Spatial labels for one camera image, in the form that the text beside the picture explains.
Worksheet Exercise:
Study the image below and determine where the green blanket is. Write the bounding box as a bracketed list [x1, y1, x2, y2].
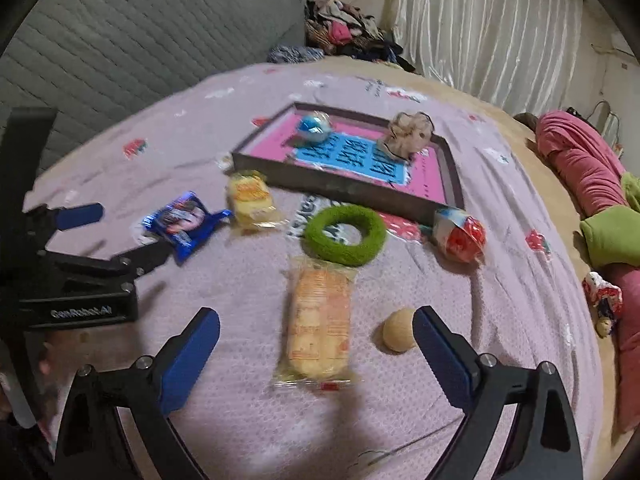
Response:
[580, 171, 640, 268]

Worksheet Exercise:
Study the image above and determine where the blue jelly cup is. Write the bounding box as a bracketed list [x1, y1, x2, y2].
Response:
[295, 111, 333, 147]

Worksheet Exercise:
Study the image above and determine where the small cloth doll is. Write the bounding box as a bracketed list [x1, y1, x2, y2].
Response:
[582, 271, 623, 338]

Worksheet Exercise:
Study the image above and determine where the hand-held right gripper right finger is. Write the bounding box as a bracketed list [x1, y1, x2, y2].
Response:
[412, 306, 586, 480]

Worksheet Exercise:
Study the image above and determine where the pile of clothes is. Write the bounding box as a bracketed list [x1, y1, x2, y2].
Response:
[299, 0, 416, 73]

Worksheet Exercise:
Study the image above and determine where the pink rolled quilt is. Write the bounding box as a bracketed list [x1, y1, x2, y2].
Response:
[536, 111, 640, 433]

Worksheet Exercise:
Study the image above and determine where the small bread bun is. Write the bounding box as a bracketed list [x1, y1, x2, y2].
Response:
[272, 255, 358, 393]

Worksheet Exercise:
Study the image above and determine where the pink shallow box tray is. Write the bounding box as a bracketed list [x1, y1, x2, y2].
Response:
[231, 102, 465, 221]

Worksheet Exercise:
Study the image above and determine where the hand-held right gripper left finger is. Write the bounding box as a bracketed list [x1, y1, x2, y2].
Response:
[52, 307, 221, 480]

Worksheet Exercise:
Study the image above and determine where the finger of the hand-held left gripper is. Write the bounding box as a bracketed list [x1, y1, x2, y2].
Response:
[45, 240, 174, 281]
[24, 202, 105, 242]

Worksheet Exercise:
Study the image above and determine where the beige sheer scrunchie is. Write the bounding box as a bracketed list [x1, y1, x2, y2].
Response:
[376, 111, 435, 163]

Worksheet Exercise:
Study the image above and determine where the grey quilted headboard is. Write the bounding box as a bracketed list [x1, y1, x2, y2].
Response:
[0, 0, 308, 176]

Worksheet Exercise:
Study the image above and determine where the white curtain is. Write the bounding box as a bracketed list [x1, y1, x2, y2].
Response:
[387, 0, 586, 116]

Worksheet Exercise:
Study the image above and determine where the purple strawberry print blanket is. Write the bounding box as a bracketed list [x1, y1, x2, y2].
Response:
[15, 62, 606, 480]

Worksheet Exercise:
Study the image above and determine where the green fuzzy scrunchie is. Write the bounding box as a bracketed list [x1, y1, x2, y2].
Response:
[301, 205, 387, 267]

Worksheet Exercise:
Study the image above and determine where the yellow rice cracker packet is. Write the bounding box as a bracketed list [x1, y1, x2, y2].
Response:
[225, 170, 288, 235]

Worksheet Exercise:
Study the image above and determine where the blue snack packet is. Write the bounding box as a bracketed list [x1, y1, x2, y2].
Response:
[142, 192, 233, 265]

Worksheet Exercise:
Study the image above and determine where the tan bed sheet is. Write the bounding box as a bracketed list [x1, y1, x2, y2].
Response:
[320, 55, 631, 480]

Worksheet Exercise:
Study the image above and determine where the white metal rack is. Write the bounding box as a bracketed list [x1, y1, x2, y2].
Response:
[592, 100, 623, 146]

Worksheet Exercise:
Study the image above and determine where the dark blue floral cloth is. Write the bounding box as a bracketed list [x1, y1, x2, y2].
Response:
[267, 45, 326, 65]

